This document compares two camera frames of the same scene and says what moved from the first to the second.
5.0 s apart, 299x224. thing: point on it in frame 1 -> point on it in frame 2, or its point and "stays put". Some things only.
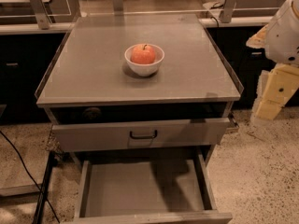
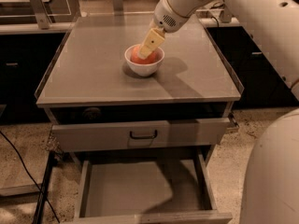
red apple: [142, 54] stays put
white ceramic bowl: [145, 69] stays put
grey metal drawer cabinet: [98, 104] stays put
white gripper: [282, 37] -> [165, 15]
